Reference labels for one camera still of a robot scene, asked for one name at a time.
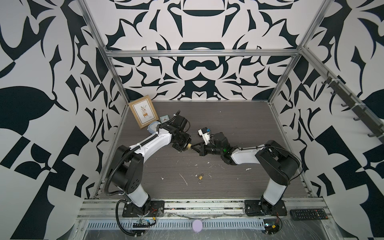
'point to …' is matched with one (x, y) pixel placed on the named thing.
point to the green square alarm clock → (164, 118)
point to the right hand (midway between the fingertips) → (191, 147)
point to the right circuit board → (271, 227)
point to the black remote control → (309, 214)
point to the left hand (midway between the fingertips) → (192, 140)
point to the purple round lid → (197, 225)
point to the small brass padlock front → (200, 177)
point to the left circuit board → (144, 223)
